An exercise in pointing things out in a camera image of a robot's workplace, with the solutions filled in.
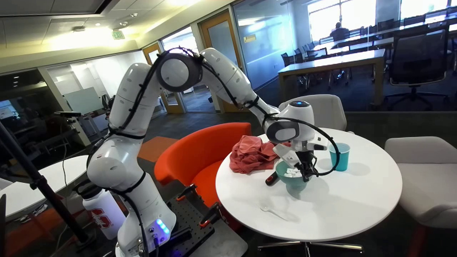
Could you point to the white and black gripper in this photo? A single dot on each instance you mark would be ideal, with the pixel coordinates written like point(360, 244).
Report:
point(287, 151)

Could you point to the teal bowl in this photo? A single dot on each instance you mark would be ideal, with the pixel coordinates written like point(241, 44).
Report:
point(287, 180)

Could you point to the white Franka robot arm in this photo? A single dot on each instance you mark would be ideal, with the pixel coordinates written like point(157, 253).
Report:
point(128, 94)

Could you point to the teal plastic cup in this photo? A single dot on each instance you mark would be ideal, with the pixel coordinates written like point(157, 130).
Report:
point(341, 159)

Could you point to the black marker pen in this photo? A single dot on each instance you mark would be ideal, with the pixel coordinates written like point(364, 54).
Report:
point(271, 179)

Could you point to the clear plastic utensil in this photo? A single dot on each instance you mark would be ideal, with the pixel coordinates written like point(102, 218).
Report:
point(272, 211)

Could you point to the red crumpled cloth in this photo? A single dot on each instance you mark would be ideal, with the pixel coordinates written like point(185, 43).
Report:
point(250, 154)

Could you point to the white upholstered chair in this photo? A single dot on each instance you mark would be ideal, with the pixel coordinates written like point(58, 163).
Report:
point(328, 111)
point(422, 180)

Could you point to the chrome table base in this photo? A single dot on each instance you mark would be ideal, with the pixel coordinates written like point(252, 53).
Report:
point(308, 244)

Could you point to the orange armchair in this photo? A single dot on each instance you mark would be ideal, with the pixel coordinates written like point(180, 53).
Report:
point(28, 233)
point(200, 157)

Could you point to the long wooden table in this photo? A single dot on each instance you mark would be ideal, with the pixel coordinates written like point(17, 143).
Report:
point(332, 61)

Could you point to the black robot mounting board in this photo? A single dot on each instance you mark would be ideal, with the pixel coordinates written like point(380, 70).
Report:
point(192, 230)

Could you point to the seated person dark shirt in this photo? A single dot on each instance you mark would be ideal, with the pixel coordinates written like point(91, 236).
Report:
point(338, 33)

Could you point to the black office chair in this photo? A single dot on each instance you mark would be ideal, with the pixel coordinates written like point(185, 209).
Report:
point(418, 59)

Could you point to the white bottle with red print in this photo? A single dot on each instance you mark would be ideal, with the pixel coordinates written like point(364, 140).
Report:
point(104, 216)

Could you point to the green exit sign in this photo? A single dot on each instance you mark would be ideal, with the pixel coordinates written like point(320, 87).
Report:
point(118, 34)

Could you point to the whiteboard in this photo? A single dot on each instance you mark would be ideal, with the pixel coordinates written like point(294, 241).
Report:
point(82, 100)

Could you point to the grey equipment cart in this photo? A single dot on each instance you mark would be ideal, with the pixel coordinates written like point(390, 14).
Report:
point(71, 129)

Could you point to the white round side table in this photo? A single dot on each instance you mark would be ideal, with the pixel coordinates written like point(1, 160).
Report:
point(47, 180)

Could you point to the black tripod pole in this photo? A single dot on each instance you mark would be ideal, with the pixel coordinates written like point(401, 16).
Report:
point(32, 179)

